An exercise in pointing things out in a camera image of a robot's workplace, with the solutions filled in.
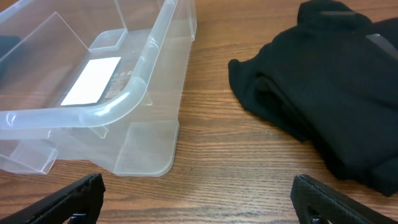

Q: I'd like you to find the black sock garment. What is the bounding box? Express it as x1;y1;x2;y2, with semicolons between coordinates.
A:
297;0;373;31

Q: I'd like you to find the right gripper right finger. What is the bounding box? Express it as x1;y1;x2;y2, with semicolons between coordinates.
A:
290;175;397;224

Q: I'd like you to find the black taped garment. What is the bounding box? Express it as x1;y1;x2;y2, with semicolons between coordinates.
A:
228;18;397;196

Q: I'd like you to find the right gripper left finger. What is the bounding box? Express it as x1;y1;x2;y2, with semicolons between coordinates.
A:
1;173;106;224

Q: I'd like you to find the clear plastic storage bin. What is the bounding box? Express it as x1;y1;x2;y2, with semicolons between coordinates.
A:
1;0;197;177

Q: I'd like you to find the white label in bin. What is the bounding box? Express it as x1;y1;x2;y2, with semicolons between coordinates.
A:
60;57;121;106

